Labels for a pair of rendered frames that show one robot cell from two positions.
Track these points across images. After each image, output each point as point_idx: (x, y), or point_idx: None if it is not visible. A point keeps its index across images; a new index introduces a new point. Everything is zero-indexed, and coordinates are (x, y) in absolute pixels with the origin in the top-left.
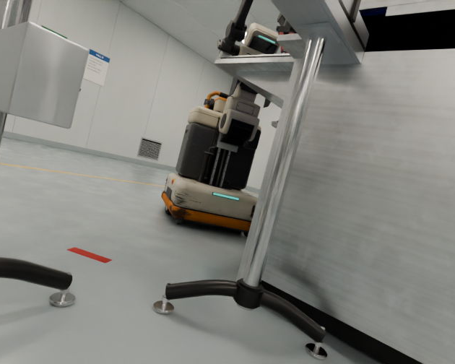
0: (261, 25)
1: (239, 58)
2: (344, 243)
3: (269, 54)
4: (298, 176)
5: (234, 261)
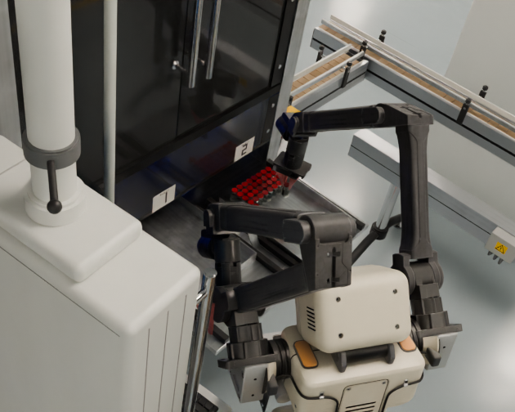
0: (375, 272)
1: (335, 202)
2: None
3: (303, 183)
4: None
5: (233, 387)
